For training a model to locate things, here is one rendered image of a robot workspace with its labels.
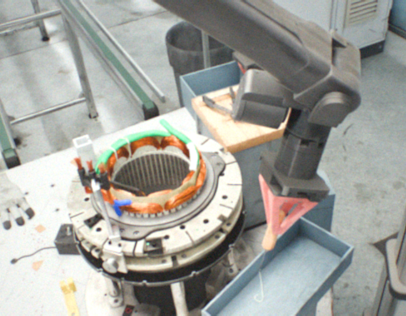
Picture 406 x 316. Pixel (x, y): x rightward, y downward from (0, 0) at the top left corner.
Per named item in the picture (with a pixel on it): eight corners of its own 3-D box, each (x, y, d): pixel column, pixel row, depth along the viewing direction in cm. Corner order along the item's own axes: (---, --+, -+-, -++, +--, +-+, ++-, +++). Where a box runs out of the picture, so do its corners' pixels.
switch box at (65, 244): (66, 235, 126) (60, 220, 122) (103, 236, 125) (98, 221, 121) (58, 254, 121) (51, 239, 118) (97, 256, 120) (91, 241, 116)
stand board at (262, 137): (192, 107, 119) (191, 98, 117) (263, 86, 123) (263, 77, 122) (227, 155, 104) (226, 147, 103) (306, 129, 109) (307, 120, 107)
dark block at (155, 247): (146, 246, 82) (145, 238, 81) (162, 244, 83) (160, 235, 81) (148, 256, 81) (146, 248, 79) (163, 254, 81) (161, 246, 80)
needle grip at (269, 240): (259, 245, 72) (271, 210, 70) (267, 242, 74) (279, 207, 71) (267, 251, 71) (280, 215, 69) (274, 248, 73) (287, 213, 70)
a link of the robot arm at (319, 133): (348, 101, 60) (337, 87, 65) (292, 89, 60) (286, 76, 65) (329, 152, 63) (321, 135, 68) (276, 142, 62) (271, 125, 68)
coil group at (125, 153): (104, 165, 95) (99, 148, 92) (130, 158, 96) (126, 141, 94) (109, 179, 92) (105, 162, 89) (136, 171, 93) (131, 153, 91)
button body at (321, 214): (294, 279, 111) (299, 199, 94) (286, 254, 116) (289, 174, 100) (324, 274, 111) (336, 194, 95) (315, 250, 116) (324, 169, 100)
